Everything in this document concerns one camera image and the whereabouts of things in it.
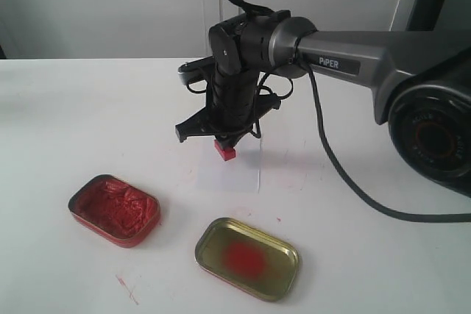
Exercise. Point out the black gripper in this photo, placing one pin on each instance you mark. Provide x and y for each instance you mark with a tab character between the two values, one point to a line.
233	106

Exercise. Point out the red stamp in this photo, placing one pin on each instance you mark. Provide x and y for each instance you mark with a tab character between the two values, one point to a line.
227	153

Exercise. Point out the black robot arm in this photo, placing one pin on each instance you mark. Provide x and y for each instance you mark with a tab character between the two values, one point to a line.
420	83

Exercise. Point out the red ink tin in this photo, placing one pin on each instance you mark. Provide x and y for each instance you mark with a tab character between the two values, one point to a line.
115	210

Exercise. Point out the white paper sheet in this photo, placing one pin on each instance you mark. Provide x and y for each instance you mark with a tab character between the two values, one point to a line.
238	175

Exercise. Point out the gold tin lid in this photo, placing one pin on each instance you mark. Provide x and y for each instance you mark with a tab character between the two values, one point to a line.
248	259

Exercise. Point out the white cabinet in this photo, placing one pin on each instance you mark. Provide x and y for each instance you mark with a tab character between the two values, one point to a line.
162	28

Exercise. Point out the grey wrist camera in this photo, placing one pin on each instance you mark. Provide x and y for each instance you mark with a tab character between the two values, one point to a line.
196	71

